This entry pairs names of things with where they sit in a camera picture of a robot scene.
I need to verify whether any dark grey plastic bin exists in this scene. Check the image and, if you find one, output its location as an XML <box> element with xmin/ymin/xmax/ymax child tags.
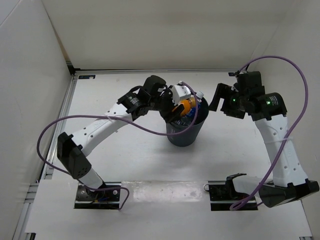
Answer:
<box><xmin>166</xmin><ymin>97</ymin><xmax>209</xmax><ymax>147</ymax></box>

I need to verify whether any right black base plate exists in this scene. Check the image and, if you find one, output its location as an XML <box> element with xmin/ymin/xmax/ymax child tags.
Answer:
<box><xmin>203</xmin><ymin>181</ymin><xmax>248</xmax><ymax>212</ymax></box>

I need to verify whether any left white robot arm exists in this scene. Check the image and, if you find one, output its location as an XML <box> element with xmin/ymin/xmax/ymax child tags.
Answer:
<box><xmin>57</xmin><ymin>75</ymin><xmax>193</xmax><ymax>200</ymax></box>

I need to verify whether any clear bottle blue label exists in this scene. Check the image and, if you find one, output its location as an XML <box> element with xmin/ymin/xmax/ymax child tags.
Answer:
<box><xmin>174</xmin><ymin>91</ymin><xmax>204</xmax><ymax>127</ymax></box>

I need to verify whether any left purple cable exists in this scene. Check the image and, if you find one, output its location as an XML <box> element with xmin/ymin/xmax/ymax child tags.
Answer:
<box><xmin>36</xmin><ymin>81</ymin><xmax>200</xmax><ymax>211</ymax></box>

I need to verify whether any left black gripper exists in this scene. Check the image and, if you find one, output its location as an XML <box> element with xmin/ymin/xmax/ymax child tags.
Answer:
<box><xmin>149</xmin><ymin>86</ymin><xmax>185</xmax><ymax>124</ymax></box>

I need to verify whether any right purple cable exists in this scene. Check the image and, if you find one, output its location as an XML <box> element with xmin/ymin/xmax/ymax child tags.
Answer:
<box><xmin>229</xmin><ymin>55</ymin><xmax>308</xmax><ymax>211</ymax></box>

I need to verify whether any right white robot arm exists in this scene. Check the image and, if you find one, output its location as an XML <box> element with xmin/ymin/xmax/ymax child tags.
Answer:
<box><xmin>209</xmin><ymin>71</ymin><xmax>320</xmax><ymax>211</ymax></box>

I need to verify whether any purple cable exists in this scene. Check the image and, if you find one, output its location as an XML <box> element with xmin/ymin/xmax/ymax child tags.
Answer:
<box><xmin>36</xmin><ymin>81</ymin><xmax>200</xmax><ymax>211</ymax></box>
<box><xmin>229</xmin><ymin>55</ymin><xmax>308</xmax><ymax>211</ymax></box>

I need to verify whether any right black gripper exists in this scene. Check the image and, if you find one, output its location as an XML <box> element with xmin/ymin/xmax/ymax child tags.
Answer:
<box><xmin>207</xmin><ymin>83</ymin><xmax>248</xmax><ymax>120</ymax></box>

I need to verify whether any orange juice bottle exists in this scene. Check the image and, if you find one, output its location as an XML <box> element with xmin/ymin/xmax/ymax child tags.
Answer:
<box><xmin>180</xmin><ymin>96</ymin><xmax>196</xmax><ymax>117</ymax></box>

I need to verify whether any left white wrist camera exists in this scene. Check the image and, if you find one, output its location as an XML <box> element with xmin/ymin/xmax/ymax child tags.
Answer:
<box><xmin>170</xmin><ymin>83</ymin><xmax>192</xmax><ymax>106</ymax></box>

